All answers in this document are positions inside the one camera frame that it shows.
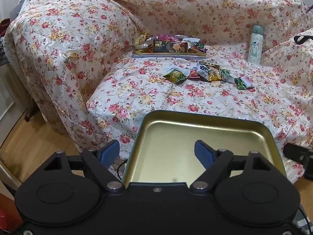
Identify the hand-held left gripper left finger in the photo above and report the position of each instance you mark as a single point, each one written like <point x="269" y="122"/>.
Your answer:
<point x="108" y="151"/>

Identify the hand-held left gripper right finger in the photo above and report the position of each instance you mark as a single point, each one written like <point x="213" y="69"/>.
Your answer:
<point x="203" y="151"/>

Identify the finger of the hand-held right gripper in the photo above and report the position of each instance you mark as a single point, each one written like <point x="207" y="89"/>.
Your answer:
<point x="297" y="151"/>
<point x="308" y="170"/>

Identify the gold tin tray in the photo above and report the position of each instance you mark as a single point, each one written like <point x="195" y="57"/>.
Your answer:
<point x="171" y="137"/>

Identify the green foil candy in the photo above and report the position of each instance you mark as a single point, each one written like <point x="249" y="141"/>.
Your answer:
<point x="240" y="83"/>

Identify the red snack packet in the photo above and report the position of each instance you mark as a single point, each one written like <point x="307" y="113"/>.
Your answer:
<point x="193" y="74"/>

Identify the white green snack packet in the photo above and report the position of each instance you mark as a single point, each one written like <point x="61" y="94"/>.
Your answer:
<point x="227" y="75"/>

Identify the blue white blueberry packet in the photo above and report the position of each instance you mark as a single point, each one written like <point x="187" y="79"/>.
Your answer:
<point x="203" y="70"/>

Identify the green yellow snack packet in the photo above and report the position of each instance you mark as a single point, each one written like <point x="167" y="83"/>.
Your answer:
<point x="174" y="75"/>

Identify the yellow white snack packet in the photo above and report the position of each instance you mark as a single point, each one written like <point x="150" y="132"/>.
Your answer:
<point x="211" y="64"/>

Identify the lilac gold snack tin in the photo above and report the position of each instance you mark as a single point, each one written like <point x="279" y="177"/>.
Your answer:
<point x="168" y="54"/>

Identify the black cracker packet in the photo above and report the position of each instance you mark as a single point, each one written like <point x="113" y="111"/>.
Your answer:
<point x="170" y="47"/>

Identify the white cabinet door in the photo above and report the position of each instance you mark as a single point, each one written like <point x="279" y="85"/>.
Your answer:
<point x="9" y="102"/>

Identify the pale cartoon water bottle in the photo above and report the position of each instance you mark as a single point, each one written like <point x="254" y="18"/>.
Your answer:
<point x="256" y="46"/>

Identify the heap of assorted snack packets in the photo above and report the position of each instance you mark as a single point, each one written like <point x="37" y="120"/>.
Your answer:
<point x="181" y="40"/>

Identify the gold wafer packet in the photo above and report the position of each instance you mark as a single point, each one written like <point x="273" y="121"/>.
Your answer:
<point x="139" y="41"/>

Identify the floral sofa cover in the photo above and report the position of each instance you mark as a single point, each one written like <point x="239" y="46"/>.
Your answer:
<point x="220" y="5"/>

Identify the dark cloth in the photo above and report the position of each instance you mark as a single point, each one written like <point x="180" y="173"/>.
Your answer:
<point x="3" y="41"/>

